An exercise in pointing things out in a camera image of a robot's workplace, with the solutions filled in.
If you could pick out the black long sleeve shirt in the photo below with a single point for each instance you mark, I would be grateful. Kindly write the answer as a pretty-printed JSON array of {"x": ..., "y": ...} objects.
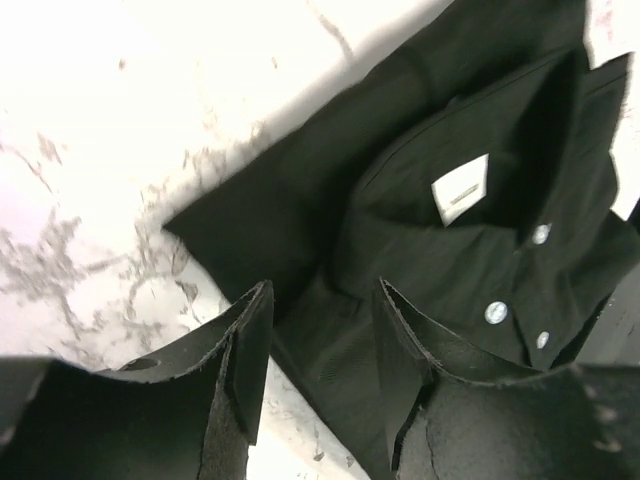
[{"x": 471, "y": 169}]

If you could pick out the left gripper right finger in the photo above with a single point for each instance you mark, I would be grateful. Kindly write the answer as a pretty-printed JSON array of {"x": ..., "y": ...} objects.
[{"x": 454, "y": 411}]

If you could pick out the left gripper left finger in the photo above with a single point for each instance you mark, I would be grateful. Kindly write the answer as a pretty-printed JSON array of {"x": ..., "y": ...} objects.
[{"x": 195, "y": 404}]

